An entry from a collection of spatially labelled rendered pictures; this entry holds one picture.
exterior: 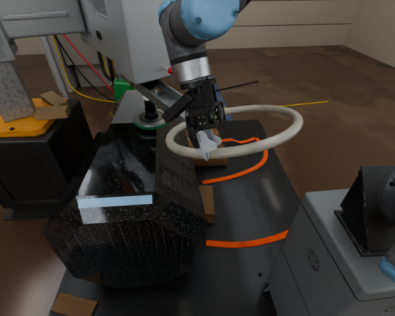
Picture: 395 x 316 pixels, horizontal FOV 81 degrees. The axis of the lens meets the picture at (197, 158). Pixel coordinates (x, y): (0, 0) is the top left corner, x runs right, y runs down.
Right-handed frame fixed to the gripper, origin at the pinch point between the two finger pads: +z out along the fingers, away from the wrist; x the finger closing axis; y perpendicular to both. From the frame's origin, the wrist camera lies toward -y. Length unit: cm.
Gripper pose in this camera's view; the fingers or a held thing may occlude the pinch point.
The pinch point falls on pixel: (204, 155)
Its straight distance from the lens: 64.7
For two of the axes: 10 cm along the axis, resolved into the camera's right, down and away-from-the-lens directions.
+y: 8.8, -0.4, -4.8
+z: 2.3, 9.1, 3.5
